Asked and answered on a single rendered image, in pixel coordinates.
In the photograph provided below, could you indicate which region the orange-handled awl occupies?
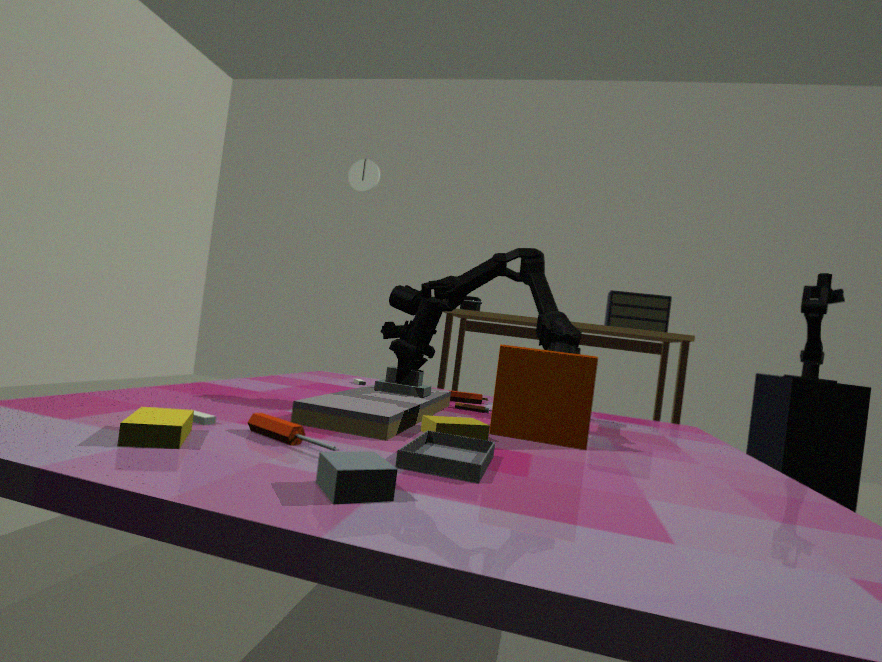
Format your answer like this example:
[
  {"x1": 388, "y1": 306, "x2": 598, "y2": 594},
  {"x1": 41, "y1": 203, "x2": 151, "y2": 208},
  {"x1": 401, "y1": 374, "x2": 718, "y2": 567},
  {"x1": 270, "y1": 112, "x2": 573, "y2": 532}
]
[
  {"x1": 248, "y1": 413, "x2": 339, "y2": 451},
  {"x1": 450, "y1": 391, "x2": 482, "y2": 404}
]

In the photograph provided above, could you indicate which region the orange-brown hexagonal tool handle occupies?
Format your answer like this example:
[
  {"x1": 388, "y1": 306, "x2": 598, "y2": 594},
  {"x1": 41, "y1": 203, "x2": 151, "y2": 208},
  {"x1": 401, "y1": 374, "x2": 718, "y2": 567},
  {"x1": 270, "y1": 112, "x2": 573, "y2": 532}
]
[{"x1": 455, "y1": 402, "x2": 492, "y2": 413}]

